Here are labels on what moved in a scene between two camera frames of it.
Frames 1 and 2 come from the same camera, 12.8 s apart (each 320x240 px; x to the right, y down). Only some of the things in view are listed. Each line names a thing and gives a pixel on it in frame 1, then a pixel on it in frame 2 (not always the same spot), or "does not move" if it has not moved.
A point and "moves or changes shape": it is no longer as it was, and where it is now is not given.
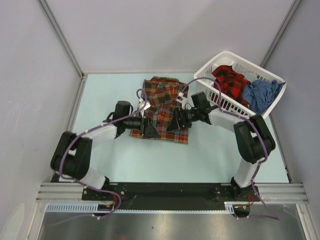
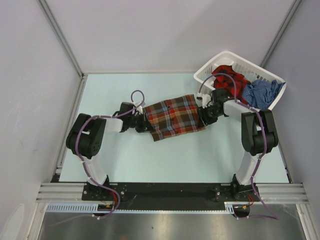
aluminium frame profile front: [62, 193] does not move
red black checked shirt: [231, 83] does not move
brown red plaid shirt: [159, 101] moves or changes shape
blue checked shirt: [260, 94] does not move
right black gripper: [183, 121] -> [202, 112]
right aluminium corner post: [289, 14] does not move
